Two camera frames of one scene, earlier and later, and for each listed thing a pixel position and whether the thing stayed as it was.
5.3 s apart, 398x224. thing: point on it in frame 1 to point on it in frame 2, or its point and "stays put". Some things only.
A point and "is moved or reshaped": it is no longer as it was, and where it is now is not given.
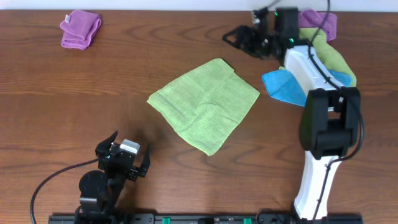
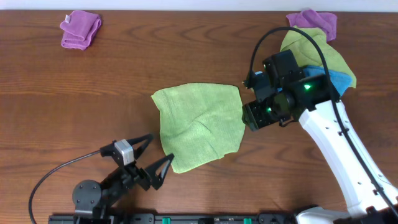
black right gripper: [240, 30] to [255, 119]
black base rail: [203, 218] stays put
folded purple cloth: [79, 27] stays put
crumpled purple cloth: [311, 18] stays put
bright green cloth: [202, 106] is moved or reshaped
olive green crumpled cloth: [328, 55] stays put
